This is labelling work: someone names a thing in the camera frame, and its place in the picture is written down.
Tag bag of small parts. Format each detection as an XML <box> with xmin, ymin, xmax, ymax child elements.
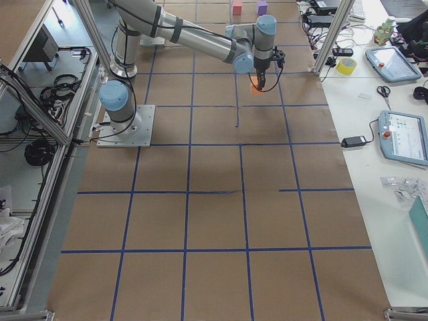
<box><xmin>380</xmin><ymin>176</ymin><xmax>427</xmax><ymax>202</ymax></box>

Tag square metal base plate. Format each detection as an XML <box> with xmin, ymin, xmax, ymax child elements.
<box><xmin>96</xmin><ymin>104</ymin><xmax>156</xmax><ymax>148</ymax></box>

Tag purple foam block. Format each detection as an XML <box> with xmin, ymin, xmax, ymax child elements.
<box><xmin>255</xmin><ymin>0</ymin><xmax>268</xmax><ymax>16</ymax></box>

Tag white crumpled cloth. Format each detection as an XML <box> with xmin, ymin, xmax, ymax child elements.
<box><xmin>1</xmin><ymin>185</ymin><xmax>24</xmax><ymax>251</ymax></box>

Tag teal box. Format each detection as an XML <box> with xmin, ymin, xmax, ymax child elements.
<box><xmin>409</xmin><ymin>197</ymin><xmax>428</xmax><ymax>243</ymax></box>

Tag pink foam block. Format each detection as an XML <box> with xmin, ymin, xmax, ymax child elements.
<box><xmin>231</xmin><ymin>1</ymin><xmax>243</xmax><ymax>16</ymax></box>

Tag black handled scissors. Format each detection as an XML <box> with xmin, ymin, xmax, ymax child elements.
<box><xmin>377</xmin><ymin>86</ymin><xmax>391</xmax><ymax>110</ymax></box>

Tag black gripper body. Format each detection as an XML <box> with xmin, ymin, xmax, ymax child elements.
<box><xmin>254</xmin><ymin>58</ymin><xmax>270</xmax><ymax>77</ymax></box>

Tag aluminium frame post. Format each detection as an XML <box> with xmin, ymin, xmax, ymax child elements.
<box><xmin>313</xmin><ymin>0</ymin><xmax>354</xmax><ymax>76</ymax></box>

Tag orange foam block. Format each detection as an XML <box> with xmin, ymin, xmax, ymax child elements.
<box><xmin>250</xmin><ymin>76</ymin><xmax>263</xmax><ymax>95</ymax></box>

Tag black power adapter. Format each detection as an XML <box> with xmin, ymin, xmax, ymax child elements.
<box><xmin>340</xmin><ymin>136</ymin><xmax>367</xmax><ymax>148</ymax></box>

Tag teach pendant tablet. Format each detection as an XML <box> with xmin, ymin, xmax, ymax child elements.
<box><xmin>365</xmin><ymin>47</ymin><xmax>421</xmax><ymax>82</ymax></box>
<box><xmin>378</xmin><ymin>110</ymin><xmax>427</xmax><ymax>166</ymax></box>

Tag lower teach pendant tablet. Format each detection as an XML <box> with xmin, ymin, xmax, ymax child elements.
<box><xmin>378</xmin><ymin>110</ymin><xmax>427</xmax><ymax>166</ymax></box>

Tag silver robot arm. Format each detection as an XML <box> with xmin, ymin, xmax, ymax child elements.
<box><xmin>110</xmin><ymin>1</ymin><xmax>285</xmax><ymax>92</ymax></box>

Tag black coiled cable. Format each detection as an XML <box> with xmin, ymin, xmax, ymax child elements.
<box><xmin>24</xmin><ymin>138</ymin><xmax>54</xmax><ymax>167</ymax></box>

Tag yellow tape roll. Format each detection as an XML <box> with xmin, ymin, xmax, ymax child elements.
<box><xmin>336</xmin><ymin>57</ymin><xmax>357</xmax><ymax>76</ymax></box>

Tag brown paper table mat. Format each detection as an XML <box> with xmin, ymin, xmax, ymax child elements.
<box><xmin>47</xmin><ymin>1</ymin><xmax>388</xmax><ymax>320</ymax></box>

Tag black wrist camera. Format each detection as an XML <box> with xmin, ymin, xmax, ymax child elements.
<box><xmin>271</xmin><ymin>46</ymin><xmax>286</xmax><ymax>68</ymax></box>

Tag upper teach pendant tablet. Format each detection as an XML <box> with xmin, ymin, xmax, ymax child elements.
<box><xmin>365</xmin><ymin>47</ymin><xmax>421</xmax><ymax>82</ymax></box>

